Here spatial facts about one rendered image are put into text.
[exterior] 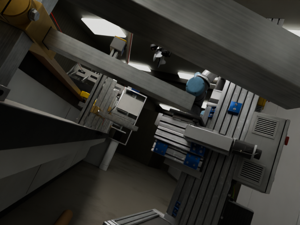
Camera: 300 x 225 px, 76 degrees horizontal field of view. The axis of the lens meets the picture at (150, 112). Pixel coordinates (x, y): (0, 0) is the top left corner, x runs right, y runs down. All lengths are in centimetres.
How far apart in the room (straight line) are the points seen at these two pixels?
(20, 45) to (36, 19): 5
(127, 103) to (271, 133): 317
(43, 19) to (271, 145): 131
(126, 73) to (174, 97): 10
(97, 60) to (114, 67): 3
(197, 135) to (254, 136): 41
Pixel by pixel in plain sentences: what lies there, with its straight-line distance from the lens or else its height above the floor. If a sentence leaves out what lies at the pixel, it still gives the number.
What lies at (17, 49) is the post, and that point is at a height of 78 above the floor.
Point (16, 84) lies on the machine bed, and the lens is 85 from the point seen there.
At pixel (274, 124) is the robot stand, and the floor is 117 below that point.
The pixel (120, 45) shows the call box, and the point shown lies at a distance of 114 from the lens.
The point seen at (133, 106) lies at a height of 145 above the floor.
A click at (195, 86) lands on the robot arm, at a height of 119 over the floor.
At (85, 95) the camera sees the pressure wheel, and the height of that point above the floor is 88.
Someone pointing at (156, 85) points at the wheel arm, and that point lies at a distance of 36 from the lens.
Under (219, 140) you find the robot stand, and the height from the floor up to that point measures 92.
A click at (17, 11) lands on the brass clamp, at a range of 35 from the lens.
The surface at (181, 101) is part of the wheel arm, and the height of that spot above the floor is 83.
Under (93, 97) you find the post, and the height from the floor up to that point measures 86.
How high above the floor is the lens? 72
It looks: 10 degrees up
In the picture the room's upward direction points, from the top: 23 degrees clockwise
